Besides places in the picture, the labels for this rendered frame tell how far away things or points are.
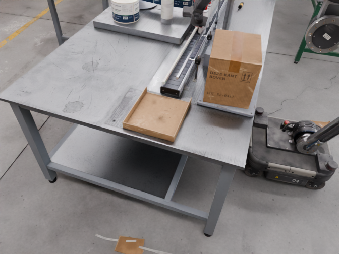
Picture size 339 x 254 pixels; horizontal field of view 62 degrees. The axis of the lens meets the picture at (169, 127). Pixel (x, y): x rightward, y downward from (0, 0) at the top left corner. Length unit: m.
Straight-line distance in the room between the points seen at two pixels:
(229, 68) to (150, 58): 0.66
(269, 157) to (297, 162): 0.20
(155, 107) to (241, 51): 0.51
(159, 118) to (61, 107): 0.51
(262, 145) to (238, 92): 0.85
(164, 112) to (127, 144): 0.73
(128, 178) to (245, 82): 1.00
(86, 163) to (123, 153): 0.27
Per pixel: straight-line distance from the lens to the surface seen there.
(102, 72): 1.75
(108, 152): 2.07
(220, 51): 1.40
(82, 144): 2.17
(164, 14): 2.15
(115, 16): 2.20
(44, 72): 1.84
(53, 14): 3.50
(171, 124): 1.38
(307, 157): 2.28
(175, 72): 1.64
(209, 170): 2.27
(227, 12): 2.18
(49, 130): 2.67
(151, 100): 1.51
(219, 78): 1.41
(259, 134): 2.30
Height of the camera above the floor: 1.81
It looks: 45 degrees down
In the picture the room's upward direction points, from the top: 3 degrees clockwise
